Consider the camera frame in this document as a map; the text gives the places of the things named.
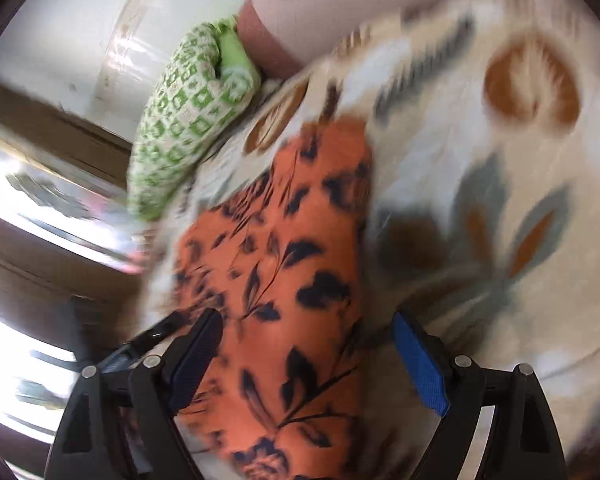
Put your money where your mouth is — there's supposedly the beige leaf print blanket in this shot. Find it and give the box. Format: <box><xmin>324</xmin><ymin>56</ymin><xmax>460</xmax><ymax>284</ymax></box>
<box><xmin>144</xmin><ymin>0</ymin><xmax>600</xmax><ymax>479</ymax></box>

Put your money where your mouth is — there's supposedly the orange black floral blouse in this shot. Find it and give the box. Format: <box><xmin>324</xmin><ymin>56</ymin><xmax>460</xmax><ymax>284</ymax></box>
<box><xmin>175</xmin><ymin>117</ymin><xmax>372</xmax><ymax>479</ymax></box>

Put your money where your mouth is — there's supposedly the green white checkered pillow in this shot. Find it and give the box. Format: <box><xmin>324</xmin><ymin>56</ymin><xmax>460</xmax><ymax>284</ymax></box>
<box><xmin>126</xmin><ymin>18</ymin><xmax>261</xmax><ymax>221</ymax></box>

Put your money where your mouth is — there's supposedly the stained glass window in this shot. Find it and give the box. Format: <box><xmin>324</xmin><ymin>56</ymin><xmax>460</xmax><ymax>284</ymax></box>
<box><xmin>0</xmin><ymin>124</ymin><xmax>143</xmax><ymax>448</ymax></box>

